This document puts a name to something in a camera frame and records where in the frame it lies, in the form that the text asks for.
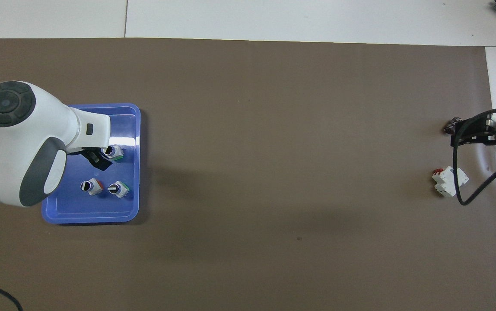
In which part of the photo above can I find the green base rotary switch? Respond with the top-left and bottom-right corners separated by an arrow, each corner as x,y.
102,145 -> 124,163
108,181 -> 130,198

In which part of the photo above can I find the red base rotary switch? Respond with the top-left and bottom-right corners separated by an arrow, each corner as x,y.
79,178 -> 104,196

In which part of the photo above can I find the brown table mat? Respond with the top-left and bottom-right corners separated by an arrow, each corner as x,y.
0,38 -> 496,311

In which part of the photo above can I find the white red circuit breaker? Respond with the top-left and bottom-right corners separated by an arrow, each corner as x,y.
432,167 -> 470,197

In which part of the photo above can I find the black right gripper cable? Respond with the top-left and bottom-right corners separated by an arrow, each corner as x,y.
452,107 -> 496,206

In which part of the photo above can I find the small dark terminal block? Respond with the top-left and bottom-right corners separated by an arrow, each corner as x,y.
443,117 -> 461,135

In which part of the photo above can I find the blue plastic tray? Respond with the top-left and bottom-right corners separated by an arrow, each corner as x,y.
41,103 -> 141,224

